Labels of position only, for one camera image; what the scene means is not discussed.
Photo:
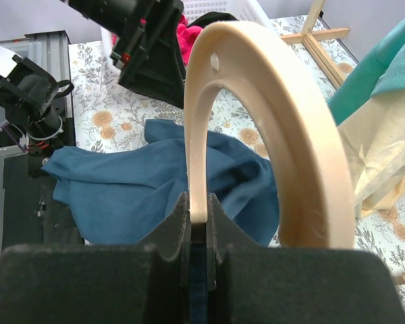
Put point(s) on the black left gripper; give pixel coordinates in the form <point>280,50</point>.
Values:
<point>143,42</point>

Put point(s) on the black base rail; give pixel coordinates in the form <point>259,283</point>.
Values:
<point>31,215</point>

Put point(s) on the wooden clothes rack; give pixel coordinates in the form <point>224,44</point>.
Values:
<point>315,43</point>

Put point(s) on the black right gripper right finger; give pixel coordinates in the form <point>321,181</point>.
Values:
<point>255,284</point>

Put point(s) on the teal green shirt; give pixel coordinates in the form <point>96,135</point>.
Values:
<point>381,70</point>

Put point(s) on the beige plastic hanger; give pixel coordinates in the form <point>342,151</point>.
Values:
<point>316,198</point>

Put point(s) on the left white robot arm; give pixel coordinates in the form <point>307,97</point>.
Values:
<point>27,92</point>

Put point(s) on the magenta t shirt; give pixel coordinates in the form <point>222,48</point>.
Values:
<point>186,35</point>

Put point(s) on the navy blue t shirt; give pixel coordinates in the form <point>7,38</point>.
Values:
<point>118,198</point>

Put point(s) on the beige garment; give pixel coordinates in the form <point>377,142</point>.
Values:
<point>374,143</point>

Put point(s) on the black printed t shirt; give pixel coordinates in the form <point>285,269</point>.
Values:
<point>212,17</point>

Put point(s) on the floral table cloth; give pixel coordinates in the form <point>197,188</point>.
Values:
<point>109,118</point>

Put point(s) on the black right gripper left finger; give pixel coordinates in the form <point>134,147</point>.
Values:
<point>142,283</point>

